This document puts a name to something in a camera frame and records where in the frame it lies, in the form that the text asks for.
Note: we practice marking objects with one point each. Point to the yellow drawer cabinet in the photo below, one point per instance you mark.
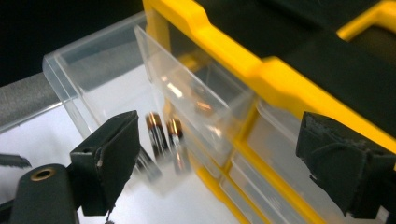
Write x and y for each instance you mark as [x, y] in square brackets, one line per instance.
[224, 43]

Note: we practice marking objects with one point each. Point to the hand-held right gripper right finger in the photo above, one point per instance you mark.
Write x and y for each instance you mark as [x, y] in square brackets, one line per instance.
[345, 165]

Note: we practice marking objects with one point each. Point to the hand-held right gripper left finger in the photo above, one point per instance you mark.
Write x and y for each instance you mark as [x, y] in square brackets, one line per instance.
[109, 161]

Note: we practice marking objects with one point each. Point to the black copper-tipped battery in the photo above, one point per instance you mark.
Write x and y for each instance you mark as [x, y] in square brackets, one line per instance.
[177, 143]
[149, 166]
[157, 137]

